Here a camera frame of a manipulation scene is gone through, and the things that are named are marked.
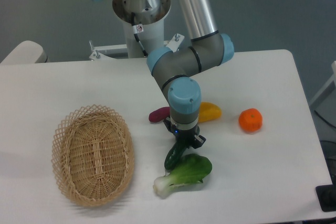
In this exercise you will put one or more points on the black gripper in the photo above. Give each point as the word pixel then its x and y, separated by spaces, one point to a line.
pixel 190 133

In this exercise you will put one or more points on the dark green cucumber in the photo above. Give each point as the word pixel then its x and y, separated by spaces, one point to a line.
pixel 172 159

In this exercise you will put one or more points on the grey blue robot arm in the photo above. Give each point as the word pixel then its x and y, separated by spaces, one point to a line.
pixel 173 68

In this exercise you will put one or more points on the green bok choy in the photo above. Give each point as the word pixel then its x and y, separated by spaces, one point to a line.
pixel 190 170

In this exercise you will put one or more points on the yellow bell pepper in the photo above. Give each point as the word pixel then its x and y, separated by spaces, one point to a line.
pixel 209 112

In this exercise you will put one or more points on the purple sweet potato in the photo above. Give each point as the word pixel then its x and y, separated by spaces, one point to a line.
pixel 159 114

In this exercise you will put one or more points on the orange tangerine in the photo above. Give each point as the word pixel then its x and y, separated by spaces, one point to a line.
pixel 250 120

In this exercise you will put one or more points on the woven wicker basket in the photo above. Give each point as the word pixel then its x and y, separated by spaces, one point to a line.
pixel 92 156

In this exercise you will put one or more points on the white furniture leg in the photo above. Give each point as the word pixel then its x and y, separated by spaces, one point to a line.
pixel 326 89

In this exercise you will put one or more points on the black device at edge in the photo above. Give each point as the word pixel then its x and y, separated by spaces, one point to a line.
pixel 326 197

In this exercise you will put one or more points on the white chair armrest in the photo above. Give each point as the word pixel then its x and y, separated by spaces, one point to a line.
pixel 27 52

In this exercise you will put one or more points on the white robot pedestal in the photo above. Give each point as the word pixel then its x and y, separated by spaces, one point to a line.
pixel 143 29

